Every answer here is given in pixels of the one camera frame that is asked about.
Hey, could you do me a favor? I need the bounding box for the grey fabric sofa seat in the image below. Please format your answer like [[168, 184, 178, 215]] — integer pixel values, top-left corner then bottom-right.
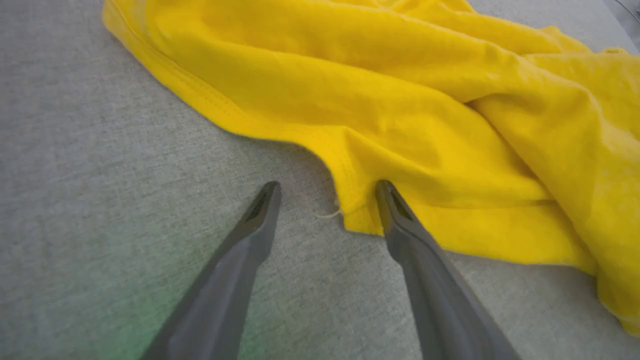
[[0, 0, 640, 360]]

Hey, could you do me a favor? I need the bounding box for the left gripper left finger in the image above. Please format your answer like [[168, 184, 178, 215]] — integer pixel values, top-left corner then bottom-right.
[[140, 181, 282, 360]]

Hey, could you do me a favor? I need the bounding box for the yellow cat-face T-shirt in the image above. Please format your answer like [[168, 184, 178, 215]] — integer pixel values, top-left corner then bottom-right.
[[101, 0, 640, 337]]

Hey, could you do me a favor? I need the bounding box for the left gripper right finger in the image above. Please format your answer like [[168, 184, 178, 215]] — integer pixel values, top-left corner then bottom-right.
[[375, 180, 521, 360]]

